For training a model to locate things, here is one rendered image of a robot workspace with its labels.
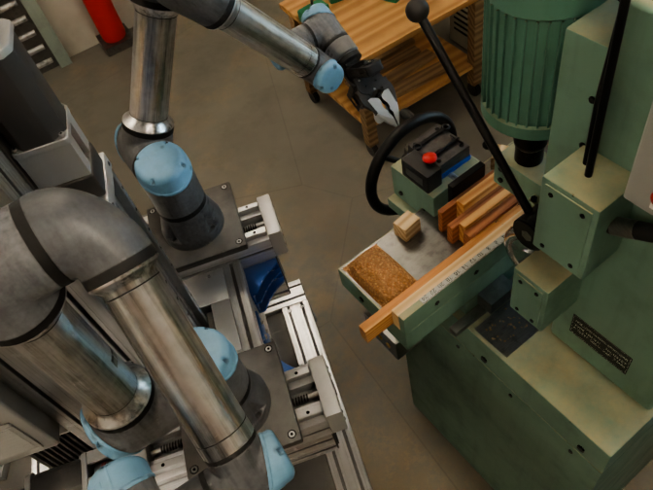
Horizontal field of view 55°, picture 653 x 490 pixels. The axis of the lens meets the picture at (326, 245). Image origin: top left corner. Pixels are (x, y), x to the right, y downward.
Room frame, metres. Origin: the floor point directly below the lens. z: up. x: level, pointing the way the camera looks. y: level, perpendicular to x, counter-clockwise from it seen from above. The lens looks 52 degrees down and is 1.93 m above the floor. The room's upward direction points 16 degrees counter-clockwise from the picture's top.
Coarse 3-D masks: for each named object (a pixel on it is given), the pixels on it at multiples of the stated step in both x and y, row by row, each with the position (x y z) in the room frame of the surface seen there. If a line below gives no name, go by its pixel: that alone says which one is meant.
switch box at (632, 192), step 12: (648, 120) 0.43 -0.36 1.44; (648, 132) 0.42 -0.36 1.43; (648, 144) 0.42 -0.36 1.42; (636, 156) 0.43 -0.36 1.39; (648, 156) 0.41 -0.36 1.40; (636, 168) 0.42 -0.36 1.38; (648, 168) 0.41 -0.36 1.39; (636, 180) 0.42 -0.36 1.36; (648, 180) 0.41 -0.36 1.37; (636, 192) 0.41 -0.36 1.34; (648, 192) 0.40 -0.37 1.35; (636, 204) 0.41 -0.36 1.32; (648, 204) 0.40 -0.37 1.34
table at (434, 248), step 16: (400, 208) 0.88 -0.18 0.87; (432, 224) 0.79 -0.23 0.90; (384, 240) 0.79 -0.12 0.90; (400, 240) 0.77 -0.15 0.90; (416, 240) 0.76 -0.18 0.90; (432, 240) 0.75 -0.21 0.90; (400, 256) 0.74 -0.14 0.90; (416, 256) 0.72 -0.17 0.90; (432, 256) 0.71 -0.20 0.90; (448, 256) 0.70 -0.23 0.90; (416, 272) 0.69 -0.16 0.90; (496, 272) 0.66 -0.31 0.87; (352, 288) 0.71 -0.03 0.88; (464, 288) 0.62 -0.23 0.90; (480, 288) 0.64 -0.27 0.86; (368, 304) 0.66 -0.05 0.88; (448, 304) 0.60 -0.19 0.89; (432, 320) 0.59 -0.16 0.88; (400, 336) 0.57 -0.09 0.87; (416, 336) 0.57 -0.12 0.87
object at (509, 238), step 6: (510, 228) 0.62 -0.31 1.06; (510, 234) 0.61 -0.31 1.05; (504, 240) 0.62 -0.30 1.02; (510, 240) 0.61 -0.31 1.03; (516, 240) 0.60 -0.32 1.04; (504, 246) 0.62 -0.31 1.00; (510, 246) 0.61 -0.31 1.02; (516, 246) 0.60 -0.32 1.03; (522, 246) 0.59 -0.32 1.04; (510, 252) 0.61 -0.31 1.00; (516, 252) 0.60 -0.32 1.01; (522, 252) 0.58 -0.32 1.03; (528, 252) 0.57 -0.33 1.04; (510, 258) 0.60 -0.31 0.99; (516, 258) 0.60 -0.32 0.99; (522, 258) 0.58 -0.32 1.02; (516, 264) 0.59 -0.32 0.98
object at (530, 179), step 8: (512, 144) 0.79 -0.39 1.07; (504, 152) 0.78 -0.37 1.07; (512, 152) 0.77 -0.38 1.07; (544, 152) 0.75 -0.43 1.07; (512, 160) 0.75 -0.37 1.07; (544, 160) 0.73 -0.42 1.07; (496, 168) 0.77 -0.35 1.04; (512, 168) 0.74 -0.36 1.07; (520, 168) 0.73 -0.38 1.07; (528, 168) 0.72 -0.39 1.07; (536, 168) 0.72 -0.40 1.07; (496, 176) 0.77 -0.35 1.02; (520, 176) 0.72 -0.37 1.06; (528, 176) 0.71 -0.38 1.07; (536, 176) 0.70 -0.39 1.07; (504, 184) 0.75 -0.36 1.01; (520, 184) 0.72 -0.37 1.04; (528, 184) 0.70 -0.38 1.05; (536, 184) 0.69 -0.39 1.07; (512, 192) 0.73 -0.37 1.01; (528, 192) 0.70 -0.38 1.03; (536, 192) 0.68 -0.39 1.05
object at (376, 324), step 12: (504, 216) 0.73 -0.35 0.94; (480, 240) 0.69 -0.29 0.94; (456, 252) 0.68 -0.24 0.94; (444, 264) 0.66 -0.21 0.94; (432, 276) 0.64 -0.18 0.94; (408, 288) 0.63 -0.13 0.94; (396, 300) 0.61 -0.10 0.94; (384, 312) 0.59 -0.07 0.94; (372, 324) 0.58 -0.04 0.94; (384, 324) 0.58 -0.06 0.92; (372, 336) 0.57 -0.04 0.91
